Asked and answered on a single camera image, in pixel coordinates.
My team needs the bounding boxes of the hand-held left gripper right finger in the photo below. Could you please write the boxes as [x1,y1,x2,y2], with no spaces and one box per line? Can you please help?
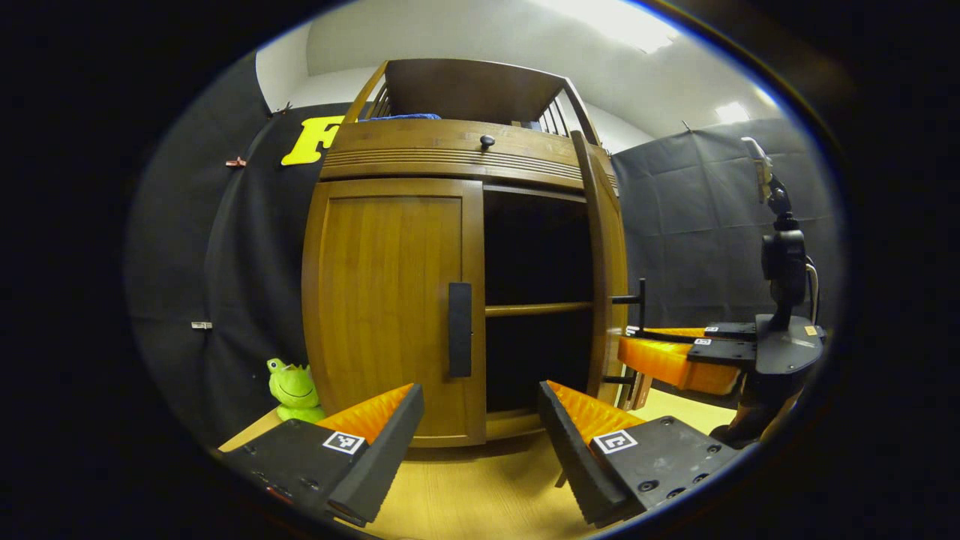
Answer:
[538,380,740,528]

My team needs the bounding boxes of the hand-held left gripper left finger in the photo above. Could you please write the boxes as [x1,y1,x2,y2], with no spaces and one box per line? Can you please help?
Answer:
[217,382,425,528]

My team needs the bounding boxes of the black door handle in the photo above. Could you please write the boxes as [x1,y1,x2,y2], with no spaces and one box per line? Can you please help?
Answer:
[448,282,473,378]
[602,277,648,387]

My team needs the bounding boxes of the wooden shoe cabinet door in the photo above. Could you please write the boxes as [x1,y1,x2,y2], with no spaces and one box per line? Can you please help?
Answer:
[301,178,487,449]
[570,130,631,406]

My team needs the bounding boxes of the wooden double-door shoe cabinet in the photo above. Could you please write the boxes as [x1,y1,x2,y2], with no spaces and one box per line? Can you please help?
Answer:
[300,58,647,449]

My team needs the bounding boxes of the wooden cabinet shelf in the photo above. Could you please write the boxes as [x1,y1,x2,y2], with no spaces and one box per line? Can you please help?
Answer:
[485,301,595,317]

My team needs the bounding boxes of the green frog toy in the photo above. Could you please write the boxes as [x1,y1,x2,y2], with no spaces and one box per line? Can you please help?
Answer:
[266,358,327,425]

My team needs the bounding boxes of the black backdrop cloth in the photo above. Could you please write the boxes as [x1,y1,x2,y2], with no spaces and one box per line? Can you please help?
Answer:
[127,52,841,451]

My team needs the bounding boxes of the large ceiling light panel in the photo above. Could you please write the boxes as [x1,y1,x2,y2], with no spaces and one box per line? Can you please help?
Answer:
[540,0,680,53]

